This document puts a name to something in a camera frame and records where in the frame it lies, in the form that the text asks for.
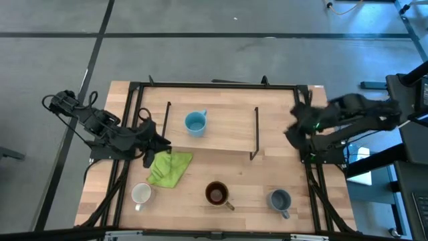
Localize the white floor box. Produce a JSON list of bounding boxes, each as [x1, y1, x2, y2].
[[346, 144, 372, 187]]

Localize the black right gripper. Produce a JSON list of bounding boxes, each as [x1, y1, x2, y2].
[[284, 100, 340, 151]]

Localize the black keyboard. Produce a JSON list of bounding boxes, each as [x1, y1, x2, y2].
[[411, 191, 428, 241]]

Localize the black table rail frame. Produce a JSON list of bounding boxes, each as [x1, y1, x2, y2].
[[75, 75, 357, 235]]

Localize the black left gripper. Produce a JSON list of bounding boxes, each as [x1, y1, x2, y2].
[[138, 116, 173, 169]]

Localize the orange floor cable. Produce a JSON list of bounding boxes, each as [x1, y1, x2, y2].
[[322, 0, 364, 16]]

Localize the light blue mug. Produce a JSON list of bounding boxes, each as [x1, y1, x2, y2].
[[184, 108, 208, 138]]

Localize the green microfibre cloth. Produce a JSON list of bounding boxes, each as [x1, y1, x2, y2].
[[146, 150, 195, 189]]

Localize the wooden shelf with black frame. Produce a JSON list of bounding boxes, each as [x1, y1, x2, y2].
[[160, 101, 260, 161]]

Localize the green brown glazed mug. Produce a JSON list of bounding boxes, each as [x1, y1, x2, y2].
[[205, 181, 235, 212]]

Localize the blue grey floor plate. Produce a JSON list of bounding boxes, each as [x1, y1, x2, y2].
[[360, 81, 389, 90]]

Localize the black workstation cart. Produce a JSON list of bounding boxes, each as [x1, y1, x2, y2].
[[386, 60, 428, 241]]

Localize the grey chair leg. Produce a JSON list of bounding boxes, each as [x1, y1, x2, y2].
[[0, 146, 26, 162]]

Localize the white grey patterned mug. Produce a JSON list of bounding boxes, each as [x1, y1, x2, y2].
[[130, 182, 153, 212]]

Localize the black camera gantry beam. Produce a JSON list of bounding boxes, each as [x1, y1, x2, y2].
[[0, 226, 428, 241]]

